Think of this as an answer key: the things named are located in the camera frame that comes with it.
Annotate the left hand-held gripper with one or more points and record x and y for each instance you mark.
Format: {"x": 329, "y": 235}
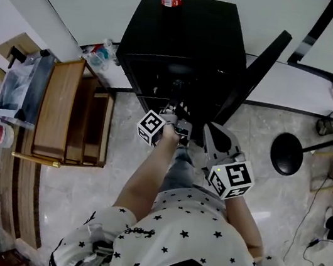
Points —
{"x": 150, "y": 126}

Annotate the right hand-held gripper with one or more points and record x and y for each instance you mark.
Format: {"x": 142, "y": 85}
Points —
{"x": 235, "y": 179}

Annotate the person's left forearm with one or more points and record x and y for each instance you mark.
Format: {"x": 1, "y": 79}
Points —
{"x": 146, "y": 176}

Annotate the person's right forearm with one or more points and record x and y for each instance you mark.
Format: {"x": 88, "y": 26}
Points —
{"x": 242, "y": 225}

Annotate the black mini fridge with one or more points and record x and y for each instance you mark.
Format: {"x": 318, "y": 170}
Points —
{"x": 186, "y": 37}

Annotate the person's blue jeans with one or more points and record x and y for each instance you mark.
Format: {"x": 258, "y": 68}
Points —
{"x": 179, "y": 169}

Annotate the black standing fan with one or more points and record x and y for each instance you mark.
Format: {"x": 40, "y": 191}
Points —
{"x": 286, "y": 153}

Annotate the clear plastic water bottle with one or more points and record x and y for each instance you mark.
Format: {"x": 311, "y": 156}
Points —
{"x": 109, "y": 47}

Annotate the white star-print shirt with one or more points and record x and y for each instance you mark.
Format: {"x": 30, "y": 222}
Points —
{"x": 185, "y": 244}

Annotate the white window ledge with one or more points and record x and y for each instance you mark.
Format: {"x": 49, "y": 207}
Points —
{"x": 301, "y": 89}

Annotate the box in clear plastic bag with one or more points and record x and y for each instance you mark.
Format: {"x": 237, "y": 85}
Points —
{"x": 17, "y": 90}

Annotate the wooden slatted panel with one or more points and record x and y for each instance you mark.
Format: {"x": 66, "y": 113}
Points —
{"x": 19, "y": 195}

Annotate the small black bracket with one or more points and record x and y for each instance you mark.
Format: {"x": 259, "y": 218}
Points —
{"x": 16, "y": 55}

